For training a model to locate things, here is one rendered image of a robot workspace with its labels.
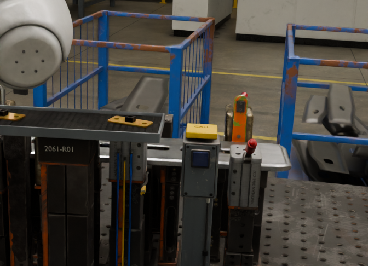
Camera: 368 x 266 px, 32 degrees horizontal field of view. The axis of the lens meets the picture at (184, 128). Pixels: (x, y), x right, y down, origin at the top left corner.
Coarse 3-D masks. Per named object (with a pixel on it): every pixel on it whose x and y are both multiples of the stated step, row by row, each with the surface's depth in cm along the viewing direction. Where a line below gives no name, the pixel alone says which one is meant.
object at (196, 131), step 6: (192, 126) 126; (198, 126) 126; (204, 126) 126; (210, 126) 127; (216, 126) 127; (186, 132) 123; (192, 132) 123; (198, 132) 123; (204, 132) 123; (210, 132) 123; (216, 132) 123; (198, 138) 125; (204, 138) 123; (210, 138) 123; (216, 138) 123
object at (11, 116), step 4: (0, 112) 126; (4, 112) 126; (8, 112) 129; (0, 116) 126; (4, 116) 126; (8, 116) 126; (12, 116) 127; (16, 116) 127; (20, 116) 127; (24, 116) 127; (12, 120) 125; (16, 120) 125
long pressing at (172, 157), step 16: (32, 144) 160; (160, 144) 164; (176, 144) 165; (224, 144) 167; (240, 144) 167; (272, 144) 168; (160, 160) 153; (176, 160) 153; (224, 160) 154; (272, 160) 157; (288, 160) 158
